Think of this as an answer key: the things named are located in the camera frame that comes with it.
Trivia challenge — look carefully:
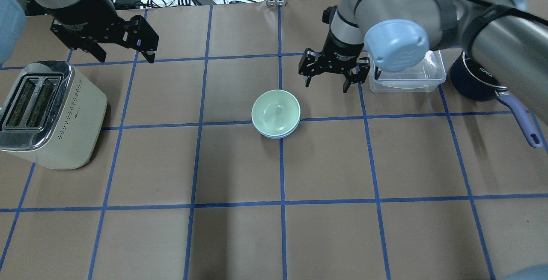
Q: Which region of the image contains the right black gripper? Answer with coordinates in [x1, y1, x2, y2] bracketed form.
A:
[299, 6, 370, 93]

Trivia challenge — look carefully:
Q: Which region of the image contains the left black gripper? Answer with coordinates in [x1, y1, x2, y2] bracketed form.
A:
[50, 0, 159, 64]

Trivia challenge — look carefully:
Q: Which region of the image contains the green bowl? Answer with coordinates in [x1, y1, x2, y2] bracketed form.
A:
[252, 89, 301, 127]

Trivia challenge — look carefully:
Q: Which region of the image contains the blue bowl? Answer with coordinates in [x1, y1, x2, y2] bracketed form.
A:
[253, 123, 299, 139]

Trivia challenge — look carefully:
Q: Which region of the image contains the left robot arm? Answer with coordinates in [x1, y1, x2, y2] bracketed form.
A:
[0, 0, 159, 63]

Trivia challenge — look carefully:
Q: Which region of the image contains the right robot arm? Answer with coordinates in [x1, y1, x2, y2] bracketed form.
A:
[298, 0, 548, 122]

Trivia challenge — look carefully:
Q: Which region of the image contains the silver toaster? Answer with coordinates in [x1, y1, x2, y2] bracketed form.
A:
[0, 61, 107, 170]

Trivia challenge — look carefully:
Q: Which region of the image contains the clear plastic food container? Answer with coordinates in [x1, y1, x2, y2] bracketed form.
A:
[368, 51, 447, 93]

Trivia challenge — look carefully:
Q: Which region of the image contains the blue saucepan with glass lid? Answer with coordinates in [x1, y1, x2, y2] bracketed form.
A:
[450, 51, 543, 149]

